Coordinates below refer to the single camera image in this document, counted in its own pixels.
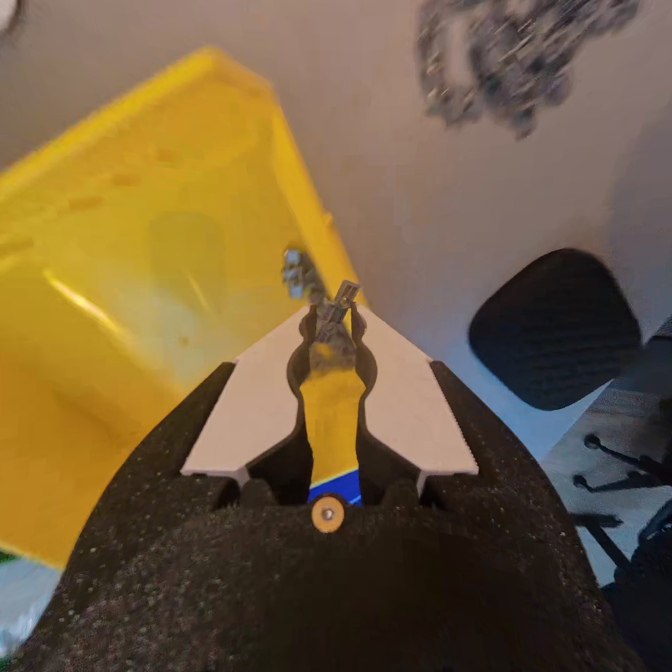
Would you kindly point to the black office chair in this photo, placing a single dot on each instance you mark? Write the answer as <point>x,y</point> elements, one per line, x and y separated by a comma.
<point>645,525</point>

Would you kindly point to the grey plastic track link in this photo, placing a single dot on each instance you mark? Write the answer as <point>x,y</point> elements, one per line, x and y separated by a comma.
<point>336,315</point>

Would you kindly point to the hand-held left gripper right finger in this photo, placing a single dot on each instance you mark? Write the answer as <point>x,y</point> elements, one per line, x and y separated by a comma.
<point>414,409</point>

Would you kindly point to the clear plastic bag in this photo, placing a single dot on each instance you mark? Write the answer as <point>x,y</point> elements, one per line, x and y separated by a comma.
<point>21,603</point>

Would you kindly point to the blue plastic bin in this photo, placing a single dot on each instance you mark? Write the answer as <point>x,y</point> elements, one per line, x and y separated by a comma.
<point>336,488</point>

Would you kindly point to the yellow plastic bin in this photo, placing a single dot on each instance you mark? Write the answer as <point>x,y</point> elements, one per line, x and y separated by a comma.
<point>131,288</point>

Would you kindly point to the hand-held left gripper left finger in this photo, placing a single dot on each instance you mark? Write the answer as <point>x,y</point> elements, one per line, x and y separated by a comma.
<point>246,409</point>

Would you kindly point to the grey desk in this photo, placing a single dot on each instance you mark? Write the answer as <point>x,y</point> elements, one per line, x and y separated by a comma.
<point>420,210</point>

